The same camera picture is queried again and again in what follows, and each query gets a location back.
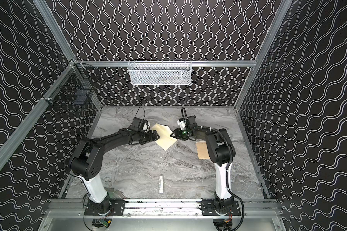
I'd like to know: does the cream envelope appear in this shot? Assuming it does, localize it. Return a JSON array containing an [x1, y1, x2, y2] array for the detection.
[[151, 123, 177, 151]]

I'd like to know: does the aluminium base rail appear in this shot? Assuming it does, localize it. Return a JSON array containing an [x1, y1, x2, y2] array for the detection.
[[46, 199, 278, 218]]

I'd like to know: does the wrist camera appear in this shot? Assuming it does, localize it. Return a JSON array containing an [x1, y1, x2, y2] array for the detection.
[[140, 120, 150, 132], [177, 118, 186, 131]]

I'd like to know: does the white wire mesh basket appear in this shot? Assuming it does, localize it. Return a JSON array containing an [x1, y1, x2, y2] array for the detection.
[[127, 60, 193, 85]]

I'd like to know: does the black wire basket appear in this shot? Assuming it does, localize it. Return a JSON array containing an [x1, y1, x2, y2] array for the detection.
[[47, 64, 102, 117]]

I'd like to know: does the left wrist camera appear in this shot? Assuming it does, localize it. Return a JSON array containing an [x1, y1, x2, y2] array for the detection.
[[140, 120, 150, 132]]

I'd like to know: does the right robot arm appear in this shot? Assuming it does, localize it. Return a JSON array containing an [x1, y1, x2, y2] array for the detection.
[[170, 115, 236, 214]]

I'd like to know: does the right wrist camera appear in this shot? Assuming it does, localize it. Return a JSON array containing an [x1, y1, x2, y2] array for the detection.
[[177, 118, 186, 131]]

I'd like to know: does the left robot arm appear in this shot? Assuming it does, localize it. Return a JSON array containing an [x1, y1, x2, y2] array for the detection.
[[68, 117, 160, 215]]

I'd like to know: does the white glue stick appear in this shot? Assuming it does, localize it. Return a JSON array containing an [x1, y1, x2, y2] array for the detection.
[[159, 176, 164, 194]]

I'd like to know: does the tan letter paper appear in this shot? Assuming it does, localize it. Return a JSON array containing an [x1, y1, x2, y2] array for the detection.
[[196, 141, 210, 159]]

